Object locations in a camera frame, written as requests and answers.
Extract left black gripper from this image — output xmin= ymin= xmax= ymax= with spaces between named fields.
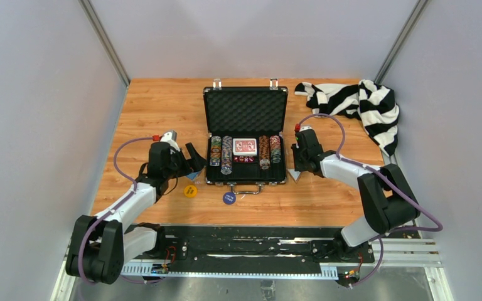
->
xmin=164 ymin=142 xmax=206 ymax=179

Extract clear triangle marker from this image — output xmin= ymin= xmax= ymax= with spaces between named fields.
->
xmin=287 ymin=169 xmax=302 ymax=182

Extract blue small blind button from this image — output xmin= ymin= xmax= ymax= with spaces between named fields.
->
xmin=222 ymin=192 xmax=237 ymax=205

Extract blue backed playing cards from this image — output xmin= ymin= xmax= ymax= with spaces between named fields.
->
xmin=186 ymin=172 xmax=201 ymax=181

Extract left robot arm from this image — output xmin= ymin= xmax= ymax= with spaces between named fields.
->
xmin=65 ymin=139 xmax=206 ymax=284

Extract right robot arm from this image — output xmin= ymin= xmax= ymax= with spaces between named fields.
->
xmin=291 ymin=128 xmax=420 ymax=261

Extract mixed chip column far left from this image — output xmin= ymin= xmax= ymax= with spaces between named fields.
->
xmin=209 ymin=136 xmax=222 ymax=167

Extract yellow round button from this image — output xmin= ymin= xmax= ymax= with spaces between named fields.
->
xmin=183 ymin=184 xmax=198 ymax=198

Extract orange black chip column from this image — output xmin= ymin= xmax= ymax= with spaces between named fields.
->
xmin=259 ymin=135 xmax=270 ymax=170

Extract blue tan chip column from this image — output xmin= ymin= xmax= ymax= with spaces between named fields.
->
xmin=220 ymin=136 xmax=233 ymax=175

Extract red dice in case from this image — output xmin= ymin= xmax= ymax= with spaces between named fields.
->
xmin=233 ymin=156 xmax=257 ymax=163

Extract red backed card deck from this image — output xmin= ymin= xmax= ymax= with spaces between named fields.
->
xmin=233 ymin=138 xmax=258 ymax=156

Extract black aluminium poker case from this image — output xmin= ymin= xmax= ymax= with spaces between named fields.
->
xmin=203 ymin=78 xmax=289 ymax=194

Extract black white striped cloth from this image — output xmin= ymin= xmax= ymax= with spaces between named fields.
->
xmin=294 ymin=80 xmax=400 ymax=157

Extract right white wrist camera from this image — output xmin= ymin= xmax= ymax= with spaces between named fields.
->
xmin=298 ymin=125 xmax=313 ymax=134

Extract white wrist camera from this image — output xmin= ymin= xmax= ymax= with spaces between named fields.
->
xmin=160 ymin=130 xmax=180 ymax=151
xmin=298 ymin=125 xmax=313 ymax=134

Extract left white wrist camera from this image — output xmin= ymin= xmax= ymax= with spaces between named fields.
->
xmin=160 ymin=130 xmax=180 ymax=151

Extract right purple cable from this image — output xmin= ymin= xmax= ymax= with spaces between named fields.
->
xmin=294 ymin=113 xmax=444 ymax=287

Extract purple cable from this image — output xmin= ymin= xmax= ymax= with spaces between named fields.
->
xmin=77 ymin=135 xmax=161 ymax=285
xmin=294 ymin=113 xmax=444 ymax=287

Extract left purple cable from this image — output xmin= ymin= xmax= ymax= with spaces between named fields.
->
xmin=77 ymin=135 xmax=161 ymax=285

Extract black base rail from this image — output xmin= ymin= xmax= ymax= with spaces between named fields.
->
xmin=64 ymin=224 xmax=441 ymax=287

